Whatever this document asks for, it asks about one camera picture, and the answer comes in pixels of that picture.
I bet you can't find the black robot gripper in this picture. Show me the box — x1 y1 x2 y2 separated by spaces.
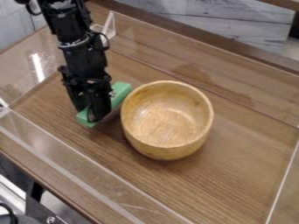
58 38 112 123

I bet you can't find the green rectangular block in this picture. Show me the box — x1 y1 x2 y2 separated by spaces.
76 81 133 128

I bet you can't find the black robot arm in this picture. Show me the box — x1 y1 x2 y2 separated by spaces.
14 0 112 123

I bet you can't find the brown wooden bowl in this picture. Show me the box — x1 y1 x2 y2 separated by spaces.
120 80 214 161

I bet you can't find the clear acrylic tray wall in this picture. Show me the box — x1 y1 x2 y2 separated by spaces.
0 107 185 224

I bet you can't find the black table leg bracket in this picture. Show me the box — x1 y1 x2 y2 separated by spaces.
24 182 66 224

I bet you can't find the black cable under table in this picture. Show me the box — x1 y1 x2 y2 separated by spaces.
0 201 18 224

